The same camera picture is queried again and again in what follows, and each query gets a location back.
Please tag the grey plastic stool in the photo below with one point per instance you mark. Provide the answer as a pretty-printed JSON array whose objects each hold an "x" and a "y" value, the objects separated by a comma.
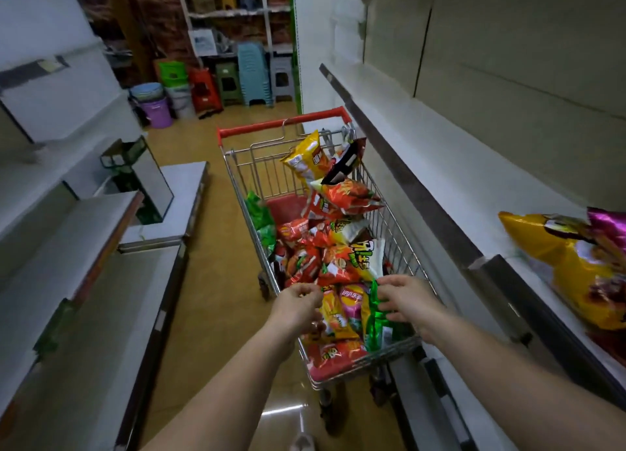
[{"x": 282, "y": 74}]

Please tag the purple snack bag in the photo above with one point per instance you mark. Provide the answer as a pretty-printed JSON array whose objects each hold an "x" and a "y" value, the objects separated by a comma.
[{"x": 609, "y": 223}]

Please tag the red plastic stool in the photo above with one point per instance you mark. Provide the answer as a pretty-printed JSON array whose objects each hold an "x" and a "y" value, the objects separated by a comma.
[{"x": 204, "y": 91}]

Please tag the person's right forearm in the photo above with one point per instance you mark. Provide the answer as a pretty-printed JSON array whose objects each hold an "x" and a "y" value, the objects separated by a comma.
[{"x": 513, "y": 392}]

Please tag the person's left fingers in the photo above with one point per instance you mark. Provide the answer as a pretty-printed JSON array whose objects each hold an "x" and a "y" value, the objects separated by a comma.
[{"x": 313, "y": 301}]

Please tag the beige metal shelving unit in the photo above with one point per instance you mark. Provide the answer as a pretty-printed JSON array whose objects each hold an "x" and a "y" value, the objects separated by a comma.
[{"x": 464, "y": 123}]

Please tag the white flat box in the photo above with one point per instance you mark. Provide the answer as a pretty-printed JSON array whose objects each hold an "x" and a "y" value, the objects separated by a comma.
[{"x": 203, "y": 42}]

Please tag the stack of blue plastic stools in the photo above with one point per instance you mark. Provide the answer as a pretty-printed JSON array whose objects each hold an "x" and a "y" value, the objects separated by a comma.
[{"x": 254, "y": 74}]

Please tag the green snack packet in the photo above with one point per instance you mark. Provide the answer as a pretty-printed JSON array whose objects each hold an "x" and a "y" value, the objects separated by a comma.
[{"x": 374, "y": 329}]

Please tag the grey metal shelving unit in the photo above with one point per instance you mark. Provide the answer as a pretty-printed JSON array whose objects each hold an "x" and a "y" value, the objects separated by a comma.
[{"x": 73, "y": 269}]

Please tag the yellow snack bag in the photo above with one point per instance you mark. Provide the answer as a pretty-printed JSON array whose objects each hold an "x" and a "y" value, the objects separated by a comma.
[{"x": 572, "y": 274}]

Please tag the white plastic bucket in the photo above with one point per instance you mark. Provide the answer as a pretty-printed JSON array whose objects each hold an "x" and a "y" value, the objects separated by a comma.
[{"x": 181, "y": 101}]

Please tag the dark framed glass display box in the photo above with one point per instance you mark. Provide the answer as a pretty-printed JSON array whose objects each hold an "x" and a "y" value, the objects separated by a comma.
[{"x": 149, "y": 181}]

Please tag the blue plastic basin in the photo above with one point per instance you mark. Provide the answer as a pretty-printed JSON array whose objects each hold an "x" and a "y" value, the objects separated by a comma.
[{"x": 145, "y": 91}]

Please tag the person's left hand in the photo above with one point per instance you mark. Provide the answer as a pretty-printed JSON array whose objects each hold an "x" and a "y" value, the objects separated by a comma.
[{"x": 291, "y": 309}]

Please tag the white metal storage rack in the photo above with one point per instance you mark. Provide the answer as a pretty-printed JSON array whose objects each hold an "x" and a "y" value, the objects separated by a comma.
[{"x": 266, "y": 10}]

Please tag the person's left forearm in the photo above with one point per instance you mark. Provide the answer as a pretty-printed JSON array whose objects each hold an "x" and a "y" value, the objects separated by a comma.
[{"x": 230, "y": 392}]

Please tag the pile of colourful snack bags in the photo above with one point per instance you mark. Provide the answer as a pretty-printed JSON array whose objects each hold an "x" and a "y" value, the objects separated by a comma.
[{"x": 337, "y": 260}]

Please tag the purple plastic bucket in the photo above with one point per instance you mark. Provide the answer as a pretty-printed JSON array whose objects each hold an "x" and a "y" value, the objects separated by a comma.
[{"x": 156, "y": 113}]

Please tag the person's right thumb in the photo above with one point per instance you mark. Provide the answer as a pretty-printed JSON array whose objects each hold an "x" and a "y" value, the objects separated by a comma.
[{"x": 387, "y": 306}]

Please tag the green plastic stool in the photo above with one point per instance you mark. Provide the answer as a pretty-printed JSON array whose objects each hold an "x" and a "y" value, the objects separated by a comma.
[{"x": 228, "y": 81}]

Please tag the person's right hand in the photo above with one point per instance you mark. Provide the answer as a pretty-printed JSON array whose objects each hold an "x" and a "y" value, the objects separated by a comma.
[{"x": 415, "y": 304}]

